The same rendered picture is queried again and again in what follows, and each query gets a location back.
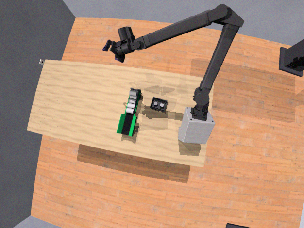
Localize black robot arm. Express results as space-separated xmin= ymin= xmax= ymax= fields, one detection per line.
xmin=115 ymin=4 xmax=244 ymax=121

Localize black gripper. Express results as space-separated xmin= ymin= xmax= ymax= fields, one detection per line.
xmin=102 ymin=39 xmax=126 ymax=63

